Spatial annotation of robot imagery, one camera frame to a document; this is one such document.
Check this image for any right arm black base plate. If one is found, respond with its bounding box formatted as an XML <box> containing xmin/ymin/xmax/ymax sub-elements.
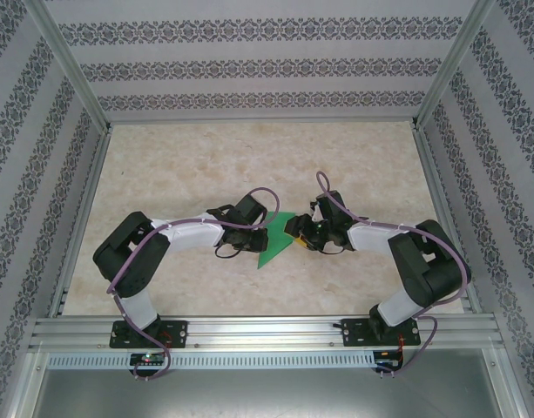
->
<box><xmin>341</xmin><ymin>317</ymin><xmax>422</xmax><ymax>348</ymax></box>

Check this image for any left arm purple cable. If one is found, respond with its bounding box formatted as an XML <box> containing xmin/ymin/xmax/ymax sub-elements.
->
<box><xmin>107</xmin><ymin>186</ymin><xmax>281</xmax><ymax>383</ymax></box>

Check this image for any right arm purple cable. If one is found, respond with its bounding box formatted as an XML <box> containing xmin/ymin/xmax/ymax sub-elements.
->
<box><xmin>316</xmin><ymin>172</ymin><xmax>472</xmax><ymax>380</ymax></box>

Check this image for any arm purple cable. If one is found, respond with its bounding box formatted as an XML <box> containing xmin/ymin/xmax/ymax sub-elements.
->
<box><xmin>107</xmin><ymin>186</ymin><xmax>281</xmax><ymax>383</ymax></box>
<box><xmin>316</xmin><ymin>172</ymin><xmax>472</xmax><ymax>380</ymax></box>

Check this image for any green paper sheet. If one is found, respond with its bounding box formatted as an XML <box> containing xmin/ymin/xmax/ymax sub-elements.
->
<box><xmin>256</xmin><ymin>211</ymin><xmax>294</xmax><ymax>270</ymax></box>

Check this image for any aluminium mounting rail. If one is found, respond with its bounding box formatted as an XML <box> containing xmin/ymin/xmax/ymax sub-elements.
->
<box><xmin>29</xmin><ymin>313</ymin><xmax>505</xmax><ymax>352</ymax></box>

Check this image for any aluminium side rail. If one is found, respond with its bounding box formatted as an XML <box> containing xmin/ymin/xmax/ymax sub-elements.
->
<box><xmin>412</xmin><ymin>121</ymin><xmax>483</xmax><ymax>315</ymax></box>
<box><xmin>48</xmin><ymin>124</ymin><xmax>113</xmax><ymax>318</ymax></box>

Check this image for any grey metal sheet panel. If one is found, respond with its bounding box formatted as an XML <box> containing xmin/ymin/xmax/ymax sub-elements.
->
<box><xmin>29</xmin><ymin>367</ymin><xmax>507</xmax><ymax>418</ymax></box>

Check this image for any aluminium frame post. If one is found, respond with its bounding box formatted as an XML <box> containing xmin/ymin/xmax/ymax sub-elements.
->
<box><xmin>410</xmin><ymin>0</ymin><xmax>497</xmax><ymax>131</ymax></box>
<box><xmin>24</xmin><ymin>0</ymin><xmax>115</xmax><ymax>134</ymax></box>

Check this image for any slotted cable duct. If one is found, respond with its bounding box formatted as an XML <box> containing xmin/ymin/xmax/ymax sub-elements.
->
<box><xmin>46</xmin><ymin>350</ymin><xmax>377</xmax><ymax>370</ymax></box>

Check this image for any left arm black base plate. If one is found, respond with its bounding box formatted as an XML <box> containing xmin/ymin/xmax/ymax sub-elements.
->
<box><xmin>111</xmin><ymin>320</ymin><xmax>189</xmax><ymax>349</ymax></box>

